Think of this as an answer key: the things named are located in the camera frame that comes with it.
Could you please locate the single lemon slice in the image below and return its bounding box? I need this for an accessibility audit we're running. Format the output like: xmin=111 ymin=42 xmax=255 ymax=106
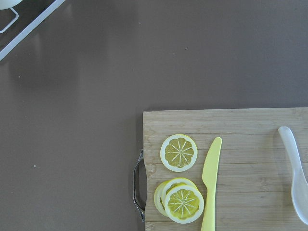
xmin=160 ymin=134 xmax=198 ymax=172

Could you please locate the white cup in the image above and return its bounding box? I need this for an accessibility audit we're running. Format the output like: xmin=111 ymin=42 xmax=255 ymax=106
xmin=0 ymin=0 xmax=22 ymax=10

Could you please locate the stacked lemon slice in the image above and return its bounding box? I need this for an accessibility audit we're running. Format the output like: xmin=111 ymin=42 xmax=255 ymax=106
xmin=164 ymin=184 xmax=205 ymax=224
xmin=154 ymin=177 xmax=197 ymax=217

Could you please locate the yellow plastic knife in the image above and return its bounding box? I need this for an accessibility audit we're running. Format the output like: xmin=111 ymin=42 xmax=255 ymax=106
xmin=201 ymin=137 xmax=222 ymax=231

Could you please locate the lower stacked lemon slice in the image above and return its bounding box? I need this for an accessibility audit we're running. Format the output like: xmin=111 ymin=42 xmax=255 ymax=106
xmin=154 ymin=177 xmax=197 ymax=217

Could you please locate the bamboo cutting board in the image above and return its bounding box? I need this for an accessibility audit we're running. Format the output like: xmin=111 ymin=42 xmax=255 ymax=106
xmin=143 ymin=107 xmax=308 ymax=231

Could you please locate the top stacked lemon slice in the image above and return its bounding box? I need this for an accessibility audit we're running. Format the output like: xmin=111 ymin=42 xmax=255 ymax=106
xmin=164 ymin=184 xmax=205 ymax=224

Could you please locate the white ceramic spoon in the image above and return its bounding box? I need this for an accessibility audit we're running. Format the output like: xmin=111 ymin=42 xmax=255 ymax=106
xmin=278 ymin=126 xmax=308 ymax=225

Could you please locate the metal cutting board handle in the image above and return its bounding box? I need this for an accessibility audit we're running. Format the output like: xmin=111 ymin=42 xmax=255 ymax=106
xmin=132 ymin=148 xmax=145 ymax=223

